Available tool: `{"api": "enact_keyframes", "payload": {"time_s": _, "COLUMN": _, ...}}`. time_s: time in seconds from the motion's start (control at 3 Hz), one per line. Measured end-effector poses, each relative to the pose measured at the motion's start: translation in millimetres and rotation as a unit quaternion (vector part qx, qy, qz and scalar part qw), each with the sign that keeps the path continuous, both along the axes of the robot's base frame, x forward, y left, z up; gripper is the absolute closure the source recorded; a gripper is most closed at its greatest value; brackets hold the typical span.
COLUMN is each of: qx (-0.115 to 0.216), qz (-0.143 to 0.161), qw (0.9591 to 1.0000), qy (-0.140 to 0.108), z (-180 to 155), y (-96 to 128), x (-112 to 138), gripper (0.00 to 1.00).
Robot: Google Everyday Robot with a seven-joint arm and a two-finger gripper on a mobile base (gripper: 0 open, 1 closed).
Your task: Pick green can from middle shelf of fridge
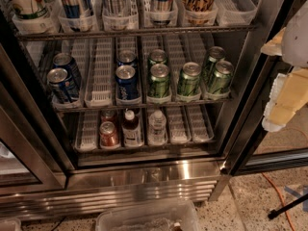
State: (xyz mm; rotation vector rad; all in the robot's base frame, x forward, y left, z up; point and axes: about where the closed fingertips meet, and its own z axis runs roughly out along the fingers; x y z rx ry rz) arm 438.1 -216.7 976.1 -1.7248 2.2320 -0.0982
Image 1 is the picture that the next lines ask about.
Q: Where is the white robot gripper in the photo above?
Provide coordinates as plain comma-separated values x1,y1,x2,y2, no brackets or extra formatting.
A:
261,1,308,132

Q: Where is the green soda can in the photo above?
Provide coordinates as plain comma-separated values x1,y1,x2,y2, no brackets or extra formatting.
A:
177,62,201,96

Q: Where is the green can front right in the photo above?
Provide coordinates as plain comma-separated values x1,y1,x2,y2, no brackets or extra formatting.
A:
207,61,234,94

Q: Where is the green can back right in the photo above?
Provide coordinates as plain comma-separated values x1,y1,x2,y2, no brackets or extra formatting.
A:
202,46,226,82

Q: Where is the empty white tray top shelf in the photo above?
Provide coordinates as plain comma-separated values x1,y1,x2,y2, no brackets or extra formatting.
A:
215,0,257,26

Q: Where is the empty white tray shelf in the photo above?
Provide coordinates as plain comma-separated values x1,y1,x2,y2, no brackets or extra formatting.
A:
85,38,114,108
215,0,257,26

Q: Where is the orange tall can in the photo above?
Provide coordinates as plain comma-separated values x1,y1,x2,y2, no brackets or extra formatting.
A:
181,0,215,25

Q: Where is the green can front middle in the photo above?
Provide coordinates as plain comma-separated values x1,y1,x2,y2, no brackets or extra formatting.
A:
148,64,170,98

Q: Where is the green can back middle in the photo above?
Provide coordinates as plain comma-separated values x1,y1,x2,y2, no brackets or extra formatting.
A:
147,49,168,68

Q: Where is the blue red energy can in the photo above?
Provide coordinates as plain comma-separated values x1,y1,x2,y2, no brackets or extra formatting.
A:
150,0,173,25

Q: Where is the blue can front centre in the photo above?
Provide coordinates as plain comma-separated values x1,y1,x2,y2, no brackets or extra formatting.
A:
115,65,139,100

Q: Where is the blue can back centre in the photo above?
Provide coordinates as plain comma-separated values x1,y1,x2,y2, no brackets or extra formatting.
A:
116,50,138,68

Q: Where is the stainless steel fridge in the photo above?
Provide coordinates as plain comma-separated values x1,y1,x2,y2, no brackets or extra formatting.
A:
0,0,307,220

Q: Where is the red can back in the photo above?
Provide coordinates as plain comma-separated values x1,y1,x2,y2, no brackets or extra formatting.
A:
101,110,116,123

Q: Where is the empty white tray middle shelf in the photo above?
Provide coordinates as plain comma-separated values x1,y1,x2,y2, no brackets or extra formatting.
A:
85,38,114,108

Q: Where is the red can front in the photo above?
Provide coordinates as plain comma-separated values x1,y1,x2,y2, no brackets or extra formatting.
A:
99,121,119,147

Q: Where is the blue silver tall can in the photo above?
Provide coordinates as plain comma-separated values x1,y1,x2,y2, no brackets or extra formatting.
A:
61,0,93,18

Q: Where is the blue can back left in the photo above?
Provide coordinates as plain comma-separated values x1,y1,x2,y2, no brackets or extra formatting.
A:
53,53,82,88

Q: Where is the blue can front left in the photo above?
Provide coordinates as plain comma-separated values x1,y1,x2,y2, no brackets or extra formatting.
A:
47,67,79,103

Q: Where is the white tall can top shelf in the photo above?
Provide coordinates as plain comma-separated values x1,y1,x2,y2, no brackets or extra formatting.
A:
9,0,49,20

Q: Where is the clear water bottle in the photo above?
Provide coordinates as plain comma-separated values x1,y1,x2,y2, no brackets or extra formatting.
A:
148,110,167,145

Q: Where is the black stand leg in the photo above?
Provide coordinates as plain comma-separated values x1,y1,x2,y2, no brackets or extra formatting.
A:
268,193,308,219

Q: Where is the brown drink bottle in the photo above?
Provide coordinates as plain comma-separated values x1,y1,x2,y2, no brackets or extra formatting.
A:
122,110,141,147

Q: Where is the clear plastic bin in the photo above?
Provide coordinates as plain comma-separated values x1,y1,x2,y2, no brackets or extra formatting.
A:
95,199,202,231

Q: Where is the small clear bin corner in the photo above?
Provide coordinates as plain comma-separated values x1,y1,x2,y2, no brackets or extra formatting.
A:
0,218,21,231

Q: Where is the orange cable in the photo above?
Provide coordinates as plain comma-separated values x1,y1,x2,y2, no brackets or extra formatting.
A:
261,172,296,231

